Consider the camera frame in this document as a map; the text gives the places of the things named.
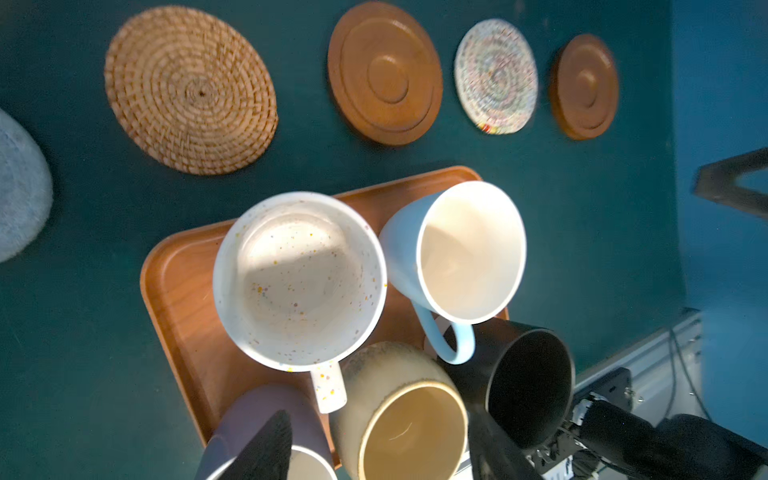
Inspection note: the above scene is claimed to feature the brown wooden coaster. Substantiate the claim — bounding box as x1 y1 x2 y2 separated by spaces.
327 1 443 146
548 34 619 141

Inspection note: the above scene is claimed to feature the light blue mug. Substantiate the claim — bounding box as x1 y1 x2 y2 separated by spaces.
379 181 527 365

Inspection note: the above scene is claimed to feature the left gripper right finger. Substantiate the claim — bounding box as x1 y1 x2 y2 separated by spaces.
467 407 542 480

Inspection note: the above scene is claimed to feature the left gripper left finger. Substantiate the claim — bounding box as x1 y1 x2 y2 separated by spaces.
219 410 293 480

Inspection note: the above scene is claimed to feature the white speckled mug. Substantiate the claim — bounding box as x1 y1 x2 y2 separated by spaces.
212 192 387 414

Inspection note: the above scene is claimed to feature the woven rattan coaster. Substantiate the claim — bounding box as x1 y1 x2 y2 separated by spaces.
104 6 279 176

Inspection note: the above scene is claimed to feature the yellow beige mug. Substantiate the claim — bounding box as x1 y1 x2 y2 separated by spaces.
329 341 468 479

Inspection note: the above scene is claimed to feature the aluminium rail front frame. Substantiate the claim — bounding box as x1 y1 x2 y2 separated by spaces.
529 308 707 479

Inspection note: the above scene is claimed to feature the grey felt coaster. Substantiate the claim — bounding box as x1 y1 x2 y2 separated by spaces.
1 112 53 262

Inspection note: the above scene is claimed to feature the lilac mug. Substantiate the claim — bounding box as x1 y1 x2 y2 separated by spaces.
195 385 337 479

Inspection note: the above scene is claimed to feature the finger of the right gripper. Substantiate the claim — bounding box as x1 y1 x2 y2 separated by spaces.
693 148 767 219

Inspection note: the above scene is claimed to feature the black mug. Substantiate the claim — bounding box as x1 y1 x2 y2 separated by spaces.
437 318 575 452

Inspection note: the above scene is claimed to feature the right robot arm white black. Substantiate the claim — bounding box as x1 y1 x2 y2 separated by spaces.
574 148 767 479

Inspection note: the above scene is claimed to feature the white multicolour woven coaster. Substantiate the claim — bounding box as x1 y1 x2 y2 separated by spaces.
454 19 539 135

